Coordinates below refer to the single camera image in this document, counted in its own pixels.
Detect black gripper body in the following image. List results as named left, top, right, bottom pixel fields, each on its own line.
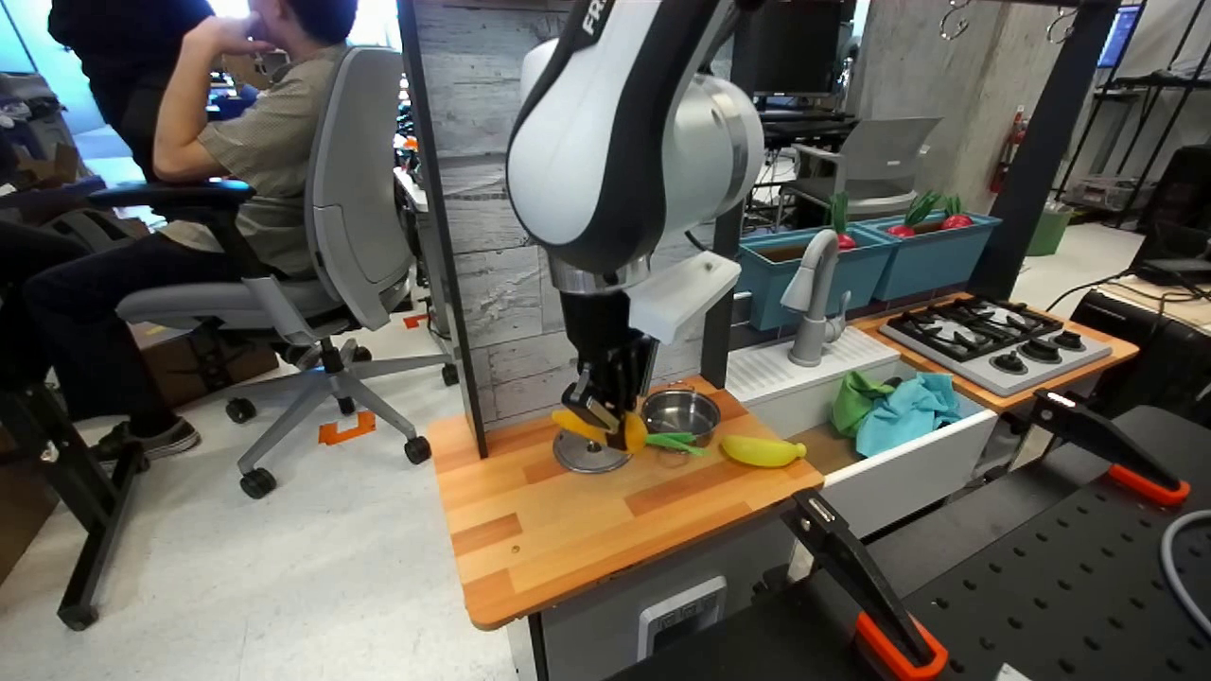
left=557, top=283, right=664, bottom=391

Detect silver metal pot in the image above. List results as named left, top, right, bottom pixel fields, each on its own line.
left=636, top=385, right=728, bottom=455

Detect yellow toy banana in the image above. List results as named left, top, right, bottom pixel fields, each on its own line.
left=717, top=430, right=813, bottom=474

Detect grey toy faucet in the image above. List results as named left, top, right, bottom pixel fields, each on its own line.
left=775, top=228, right=852, bottom=370

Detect white toy sink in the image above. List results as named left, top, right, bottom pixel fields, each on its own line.
left=728, top=327, right=1005, bottom=542

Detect green toy vegetables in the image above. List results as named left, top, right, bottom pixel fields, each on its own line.
left=899, top=188, right=969, bottom=235

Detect grey toy stove top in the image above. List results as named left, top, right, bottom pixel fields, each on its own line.
left=877, top=295, right=1117, bottom=400

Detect wooden counter top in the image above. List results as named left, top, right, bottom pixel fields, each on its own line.
left=428, top=376, right=827, bottom=637

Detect teal plastic bin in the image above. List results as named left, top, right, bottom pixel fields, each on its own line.
left=868, top=209, right=1006, bottom=305
left=736, top=222, right=899, bottom=342

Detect grey cabinet with drawer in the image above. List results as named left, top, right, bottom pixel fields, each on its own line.
left=526, top=512, right=817, bottom=681

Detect green cloth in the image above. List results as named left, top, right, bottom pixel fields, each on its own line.
left=827, top=366, right=899, bottom=443

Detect grey wood-pattern back panel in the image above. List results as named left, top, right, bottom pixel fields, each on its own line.
left=414, top=0, right=711, bottom=430

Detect teal cloth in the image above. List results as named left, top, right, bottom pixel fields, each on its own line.
left=852, top=370, right=978, bottom=462

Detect grey office chair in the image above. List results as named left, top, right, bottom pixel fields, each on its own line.
left=110, top=42, right=466, bottom=503

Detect black clamp orange tip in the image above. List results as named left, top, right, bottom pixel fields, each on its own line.
left=1026, top=385, right=1195, bottom=515
left=775, top=493, right=953, bottom=681

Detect grey laptop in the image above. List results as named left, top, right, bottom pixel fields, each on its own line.
left=793, top=112, right=945, bottom=220

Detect wooden board under stove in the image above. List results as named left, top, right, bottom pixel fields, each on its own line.
left=852, top=286, right=1145, bottom=419

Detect red fire extinguisher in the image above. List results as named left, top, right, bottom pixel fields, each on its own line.
left=993, top=103, right=1031, bottom=196

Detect seated person olive shirt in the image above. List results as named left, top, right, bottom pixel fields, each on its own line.
left=11, top=0, right=361, bottom=467

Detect black desk leg stand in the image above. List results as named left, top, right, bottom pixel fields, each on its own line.
left=0, top=363, right=143, bottom=637

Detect standing person dark clothes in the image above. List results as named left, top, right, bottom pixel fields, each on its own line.
left=47, top=0, right=216, bottom=187

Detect black office chair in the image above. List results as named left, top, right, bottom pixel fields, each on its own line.
left=1129, top=140, right=1211, bottom=290

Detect blue monitor screen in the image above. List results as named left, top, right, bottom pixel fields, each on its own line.
left=1095, top=0, right=1151, bottom=76

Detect black panel edge post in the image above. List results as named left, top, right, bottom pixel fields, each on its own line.
left=698, top=199, right=762, bottom=392

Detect orange bracket on floor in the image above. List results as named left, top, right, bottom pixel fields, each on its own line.
left=315, top=410, right=384, bottom=450

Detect black frame post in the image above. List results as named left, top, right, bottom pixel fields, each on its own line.
left=965, top=0, right=1123, bottom=303

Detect white cable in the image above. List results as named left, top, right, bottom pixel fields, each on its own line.
left=1157, top=506, right=1211, bottom=641

